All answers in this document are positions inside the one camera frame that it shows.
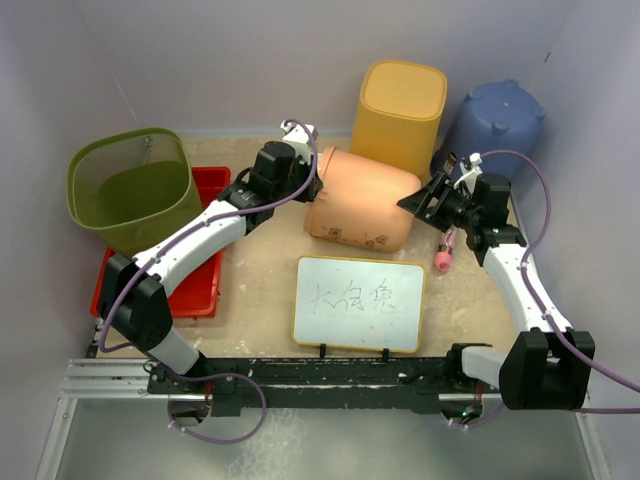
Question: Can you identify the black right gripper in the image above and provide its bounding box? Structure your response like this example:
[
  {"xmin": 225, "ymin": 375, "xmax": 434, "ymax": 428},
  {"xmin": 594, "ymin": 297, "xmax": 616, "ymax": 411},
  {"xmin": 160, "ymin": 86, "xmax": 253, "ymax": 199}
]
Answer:
[{"xmin": 396, "ymin": 172, "xmax": 479, "ymax": 233}]

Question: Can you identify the orange plastic bin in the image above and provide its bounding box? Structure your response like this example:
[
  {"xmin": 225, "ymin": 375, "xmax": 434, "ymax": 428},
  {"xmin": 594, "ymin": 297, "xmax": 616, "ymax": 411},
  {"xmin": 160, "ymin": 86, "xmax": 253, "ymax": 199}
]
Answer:
[{"xmin": 304, "ymin": 147, "xmax": 421, "ymax": 253}]

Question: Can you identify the yellow slatted waste basket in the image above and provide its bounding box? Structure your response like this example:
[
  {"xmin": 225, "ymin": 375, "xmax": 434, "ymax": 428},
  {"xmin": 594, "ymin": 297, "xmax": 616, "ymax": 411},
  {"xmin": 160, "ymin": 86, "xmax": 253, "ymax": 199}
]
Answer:
[{"xmin": 350, "ymin": 60, "xmax": 448, "ymax": 182}]

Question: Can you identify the blue plastic bucket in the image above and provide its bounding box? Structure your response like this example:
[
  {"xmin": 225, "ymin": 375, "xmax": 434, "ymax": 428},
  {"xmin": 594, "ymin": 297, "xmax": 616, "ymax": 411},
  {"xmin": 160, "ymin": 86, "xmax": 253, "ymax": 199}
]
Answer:
[{"xmin": 430, "ymin": 79, "xmax": 546, "ymax": 180}]

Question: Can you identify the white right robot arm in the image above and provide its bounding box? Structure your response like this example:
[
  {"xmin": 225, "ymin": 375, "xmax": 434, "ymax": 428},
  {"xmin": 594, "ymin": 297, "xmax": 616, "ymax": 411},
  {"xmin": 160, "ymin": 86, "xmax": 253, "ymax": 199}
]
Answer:
[{"xmin": 397, "ymin": 174, "xmax": 595, "ymax": 410}]

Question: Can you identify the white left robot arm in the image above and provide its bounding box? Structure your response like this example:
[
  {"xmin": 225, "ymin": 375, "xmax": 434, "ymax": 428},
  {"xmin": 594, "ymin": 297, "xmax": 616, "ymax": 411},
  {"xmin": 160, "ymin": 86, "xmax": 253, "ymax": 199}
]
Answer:
[{"xmin": 99, "ymin": 134, "xmax": 322, "ymax": 392}]

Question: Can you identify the pink capped marker tube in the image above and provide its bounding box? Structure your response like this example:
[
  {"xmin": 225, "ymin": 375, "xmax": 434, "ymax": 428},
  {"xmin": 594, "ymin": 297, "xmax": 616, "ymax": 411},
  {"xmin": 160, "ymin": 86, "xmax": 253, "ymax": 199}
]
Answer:
[{"xmin": 433, "ymin": 226, "xmax": 458, "ymax": 273}]

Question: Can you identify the yellow framed whiteboard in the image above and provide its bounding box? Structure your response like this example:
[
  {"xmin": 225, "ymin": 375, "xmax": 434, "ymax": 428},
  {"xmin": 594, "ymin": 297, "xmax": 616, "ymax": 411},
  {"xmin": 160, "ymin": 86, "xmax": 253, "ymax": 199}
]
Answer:
[{"xmin": 292, "ymin": 256, "xmax": 426, "ymax": 353}]

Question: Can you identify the red plastic tray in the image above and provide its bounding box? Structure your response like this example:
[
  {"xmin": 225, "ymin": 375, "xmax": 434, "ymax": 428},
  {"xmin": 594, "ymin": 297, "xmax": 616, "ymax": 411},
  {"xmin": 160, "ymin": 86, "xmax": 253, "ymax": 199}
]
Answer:
[{"xmin": 89, "ymin": 166, "xmax": 232, "ymax": 321}]

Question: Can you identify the green mesh waste basket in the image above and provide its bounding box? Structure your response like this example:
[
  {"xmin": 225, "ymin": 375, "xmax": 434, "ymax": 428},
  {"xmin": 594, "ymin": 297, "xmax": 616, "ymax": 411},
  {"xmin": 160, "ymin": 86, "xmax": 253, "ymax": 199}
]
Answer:
[{"xmin": 66, "ymin": 127, "xmax": 203, "ymax": 256}]

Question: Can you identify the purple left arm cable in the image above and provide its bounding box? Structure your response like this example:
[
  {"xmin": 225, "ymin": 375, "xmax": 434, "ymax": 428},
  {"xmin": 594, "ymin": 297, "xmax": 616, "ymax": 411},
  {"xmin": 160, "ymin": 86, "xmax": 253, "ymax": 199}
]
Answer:
[{"xmin": 98, "ymin": 118, "xmax": 319, "ymax": 444}]

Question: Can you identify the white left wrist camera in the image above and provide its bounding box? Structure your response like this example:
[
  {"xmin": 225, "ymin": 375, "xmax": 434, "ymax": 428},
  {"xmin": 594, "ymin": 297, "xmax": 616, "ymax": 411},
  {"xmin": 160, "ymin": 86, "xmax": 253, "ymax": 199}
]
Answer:
[{"xmin": 280, "ymin": 119, "xmax": 318, "ymax": 150}]

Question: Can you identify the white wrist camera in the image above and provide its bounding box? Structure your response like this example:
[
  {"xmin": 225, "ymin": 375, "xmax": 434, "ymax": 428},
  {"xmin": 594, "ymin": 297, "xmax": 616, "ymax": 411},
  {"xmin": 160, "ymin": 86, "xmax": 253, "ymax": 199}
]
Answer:
[
  {"xmin": 280, "ymin": 119, "xmax": 318, "ymax": 150},
  {"xmin": 454, "ymin": 153, "xmax": 482, "ymax": 195}
]

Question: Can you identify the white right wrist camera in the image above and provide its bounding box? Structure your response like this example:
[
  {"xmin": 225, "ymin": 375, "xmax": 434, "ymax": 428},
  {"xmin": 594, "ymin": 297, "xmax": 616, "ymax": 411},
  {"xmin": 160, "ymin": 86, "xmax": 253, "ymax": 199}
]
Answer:
[{"xmin": 454, "ymin": 153, "xmax": 482, "ymax": 195}]

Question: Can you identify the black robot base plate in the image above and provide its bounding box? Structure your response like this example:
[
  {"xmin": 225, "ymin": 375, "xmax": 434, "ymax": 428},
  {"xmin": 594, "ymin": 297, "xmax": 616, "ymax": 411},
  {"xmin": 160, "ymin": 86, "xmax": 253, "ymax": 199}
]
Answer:
[{"xmin": 147, "ymin": 356, "xmax": 496, "ymax": 422}]

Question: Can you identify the aluminium frame rail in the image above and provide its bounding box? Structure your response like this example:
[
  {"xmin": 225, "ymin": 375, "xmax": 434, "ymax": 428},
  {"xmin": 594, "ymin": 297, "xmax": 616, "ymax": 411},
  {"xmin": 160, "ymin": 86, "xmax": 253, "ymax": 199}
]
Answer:
[{"xmin": 34, "ymin": 319, "xmax": 612, "ymax": 480}]

